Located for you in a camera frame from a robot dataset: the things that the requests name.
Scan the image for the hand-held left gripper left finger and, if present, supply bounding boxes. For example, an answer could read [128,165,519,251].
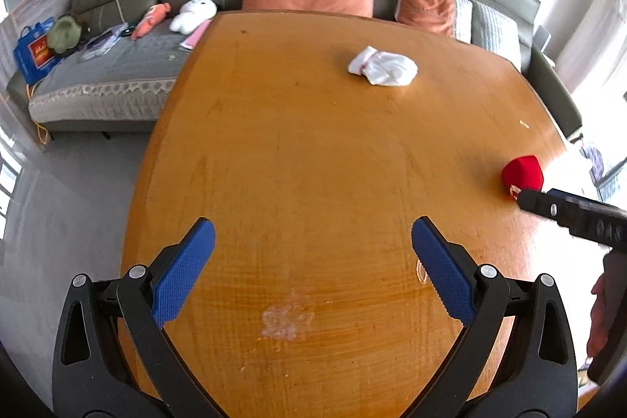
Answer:
[51,217,231,418]

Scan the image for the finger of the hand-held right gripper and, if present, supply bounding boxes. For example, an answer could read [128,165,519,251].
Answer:
[518,187,627,248]

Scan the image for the green hat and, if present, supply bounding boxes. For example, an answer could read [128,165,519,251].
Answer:
[46,16,82,54]

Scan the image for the person's right hand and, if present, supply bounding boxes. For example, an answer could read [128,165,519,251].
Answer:
[586,273,609,357]

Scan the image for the blue shopping bag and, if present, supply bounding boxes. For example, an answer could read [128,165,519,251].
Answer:
[13,19,62,85]

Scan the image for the orange plush toy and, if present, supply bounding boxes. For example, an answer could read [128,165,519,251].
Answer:
[130,3,172,41]

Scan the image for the white crumpled bag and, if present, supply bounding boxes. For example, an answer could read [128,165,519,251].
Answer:
[348,46,419,87]

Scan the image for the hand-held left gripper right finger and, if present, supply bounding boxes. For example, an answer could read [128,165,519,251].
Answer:
[402,216,579,418]

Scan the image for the small orange cushion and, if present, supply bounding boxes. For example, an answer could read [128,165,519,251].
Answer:
[396,0,457,38]

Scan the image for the white plush toy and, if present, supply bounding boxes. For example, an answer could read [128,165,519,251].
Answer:
[169,0,218,33]

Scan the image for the grey patterned sofa cover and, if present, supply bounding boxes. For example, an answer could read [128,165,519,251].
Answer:
[28,14,216,126]

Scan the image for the grey quilted cushion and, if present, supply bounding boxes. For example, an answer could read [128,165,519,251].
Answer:
[453,0,474,43]

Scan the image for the striped white cushions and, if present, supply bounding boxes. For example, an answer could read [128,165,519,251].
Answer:
[470,0,523,69]

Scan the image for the pink book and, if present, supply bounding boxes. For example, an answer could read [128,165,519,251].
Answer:
[179,20,213,52]

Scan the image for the yellow cord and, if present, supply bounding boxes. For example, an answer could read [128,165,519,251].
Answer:
[27,80,53,145]

